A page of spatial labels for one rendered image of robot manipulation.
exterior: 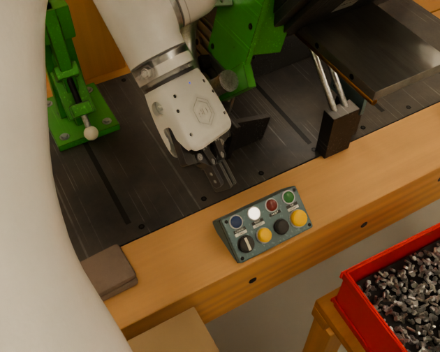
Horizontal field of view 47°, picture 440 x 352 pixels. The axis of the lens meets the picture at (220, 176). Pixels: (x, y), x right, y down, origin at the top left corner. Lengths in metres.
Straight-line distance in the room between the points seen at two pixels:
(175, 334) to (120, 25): 0.44
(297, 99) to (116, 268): 0.55
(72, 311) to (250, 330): 1.51
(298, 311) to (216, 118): 1.21
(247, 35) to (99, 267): 0.44
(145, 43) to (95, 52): 0.53
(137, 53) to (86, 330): 0.44
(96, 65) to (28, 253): 0.97
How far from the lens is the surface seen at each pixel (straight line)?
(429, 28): 1.42
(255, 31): 0.84
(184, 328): 0.78
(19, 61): 0.27
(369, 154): 1.05
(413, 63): 0.90
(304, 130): 1.06
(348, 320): 0.92
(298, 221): 0.87
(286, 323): 1.81
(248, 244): 0.84
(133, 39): 0.68
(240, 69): 0.87
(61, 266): 0.29
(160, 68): 0.67
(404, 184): 1.02
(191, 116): 0.67
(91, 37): 1.17
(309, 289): 1.87
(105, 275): 0.84
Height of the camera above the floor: 1.65
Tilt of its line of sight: 51 degrees down
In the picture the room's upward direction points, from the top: straight up
